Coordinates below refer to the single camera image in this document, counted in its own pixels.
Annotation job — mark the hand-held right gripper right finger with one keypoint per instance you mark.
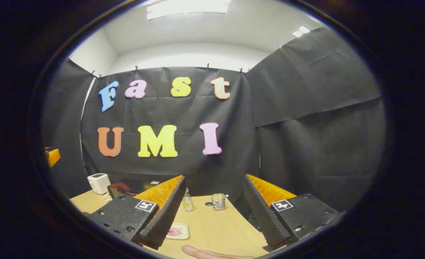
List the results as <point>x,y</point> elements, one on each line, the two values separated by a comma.
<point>264,216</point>

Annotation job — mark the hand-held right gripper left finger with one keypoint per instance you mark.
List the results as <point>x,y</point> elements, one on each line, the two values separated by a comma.
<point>163,216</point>

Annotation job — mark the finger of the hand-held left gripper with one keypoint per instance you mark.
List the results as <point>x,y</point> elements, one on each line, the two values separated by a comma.
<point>53,157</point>

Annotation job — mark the pink food piece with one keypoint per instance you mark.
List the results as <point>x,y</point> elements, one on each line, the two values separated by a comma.
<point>173,232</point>

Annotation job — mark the cream square plate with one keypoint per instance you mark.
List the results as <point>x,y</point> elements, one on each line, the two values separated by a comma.
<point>182,227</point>

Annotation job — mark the black electric oven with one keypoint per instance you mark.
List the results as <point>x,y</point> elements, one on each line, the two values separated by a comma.
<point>126,187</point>

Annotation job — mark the clear glass bottle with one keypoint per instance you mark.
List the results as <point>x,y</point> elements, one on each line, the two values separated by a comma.
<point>188,202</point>

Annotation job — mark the white toaster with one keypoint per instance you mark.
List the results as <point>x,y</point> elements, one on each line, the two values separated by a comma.
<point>99,182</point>

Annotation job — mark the small ceiling light panel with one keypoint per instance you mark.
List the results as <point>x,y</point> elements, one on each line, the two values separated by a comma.
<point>301,31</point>

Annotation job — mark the large ceiling light panel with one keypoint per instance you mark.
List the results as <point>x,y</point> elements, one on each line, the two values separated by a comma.
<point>189,7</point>

